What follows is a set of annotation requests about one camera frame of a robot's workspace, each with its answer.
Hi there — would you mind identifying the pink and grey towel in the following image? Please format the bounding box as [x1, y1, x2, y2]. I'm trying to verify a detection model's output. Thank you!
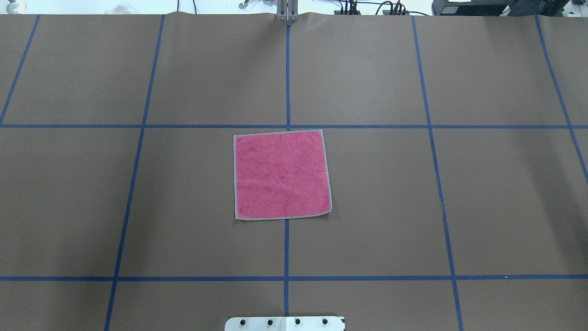
[233, 130, 333, 221]

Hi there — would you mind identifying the black electronics box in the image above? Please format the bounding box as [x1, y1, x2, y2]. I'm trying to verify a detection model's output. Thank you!
[431, 0, 509, 17]

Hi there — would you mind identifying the aluminium frame post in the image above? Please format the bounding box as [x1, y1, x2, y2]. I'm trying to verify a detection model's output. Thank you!
[275, 0, 300, 23]

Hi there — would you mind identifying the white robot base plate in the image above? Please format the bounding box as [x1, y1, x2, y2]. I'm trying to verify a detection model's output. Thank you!
[224, 316, 346, 331]

